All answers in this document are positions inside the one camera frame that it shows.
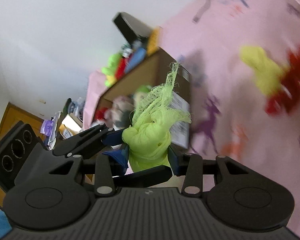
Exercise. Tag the red plush toy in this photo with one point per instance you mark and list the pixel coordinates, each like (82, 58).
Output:
(120, 72)

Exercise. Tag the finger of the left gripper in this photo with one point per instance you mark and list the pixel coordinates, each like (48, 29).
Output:
(89, 142)
(146, 178)

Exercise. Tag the green yellow plush toy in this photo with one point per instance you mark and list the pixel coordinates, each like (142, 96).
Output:
(110, 70)

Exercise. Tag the white red plush in box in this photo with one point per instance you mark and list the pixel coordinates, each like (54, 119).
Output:
(102, 116)

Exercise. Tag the pink plush bear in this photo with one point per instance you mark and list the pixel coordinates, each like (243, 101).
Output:
(122, 108)

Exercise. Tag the pink printed tablecloth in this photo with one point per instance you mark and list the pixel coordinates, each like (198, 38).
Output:
(224, 95)

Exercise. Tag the yellow mesh scarf bundle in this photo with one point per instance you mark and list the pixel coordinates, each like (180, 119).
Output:
(267, 72)

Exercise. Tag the neon green mesh bundle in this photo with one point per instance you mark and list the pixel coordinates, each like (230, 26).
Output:
(149, 135)

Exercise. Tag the green smiling plush doll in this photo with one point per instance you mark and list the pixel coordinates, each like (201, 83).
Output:
(141, 93)

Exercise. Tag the brown cardboard box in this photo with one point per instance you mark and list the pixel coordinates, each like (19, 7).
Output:
(153, 71)

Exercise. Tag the yellow book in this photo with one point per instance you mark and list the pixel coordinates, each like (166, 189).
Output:
(153, 42)

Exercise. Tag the blue glasses case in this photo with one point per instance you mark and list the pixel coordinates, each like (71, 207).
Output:
(138, 56)

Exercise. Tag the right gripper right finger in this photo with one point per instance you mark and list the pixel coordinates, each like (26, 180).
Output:
(190, 166)

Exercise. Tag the small panda plush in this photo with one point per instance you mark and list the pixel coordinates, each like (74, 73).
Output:
(126, 50)

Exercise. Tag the black smartphone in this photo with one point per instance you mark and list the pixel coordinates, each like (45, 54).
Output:
(131, 28)

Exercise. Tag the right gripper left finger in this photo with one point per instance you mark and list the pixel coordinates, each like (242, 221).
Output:
(109, 164)

